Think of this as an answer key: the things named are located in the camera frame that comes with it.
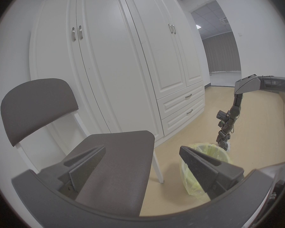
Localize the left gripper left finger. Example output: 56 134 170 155
39 144 107 196

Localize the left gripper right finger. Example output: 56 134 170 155
179 146 245 200

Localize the black plastic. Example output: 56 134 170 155
216 139 229 151

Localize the yellow plastic bag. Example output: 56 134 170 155
182 143 233 196

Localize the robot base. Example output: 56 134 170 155
256 161 285 182

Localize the white trash bin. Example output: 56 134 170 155
185 144 229 189

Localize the white chair dark grey seat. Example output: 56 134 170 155
0 78 165 218

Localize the grey curtain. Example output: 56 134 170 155
202 32 242 73

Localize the white wardrobe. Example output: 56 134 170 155
29 0 206 149

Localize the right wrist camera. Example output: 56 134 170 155
216 111 229 122

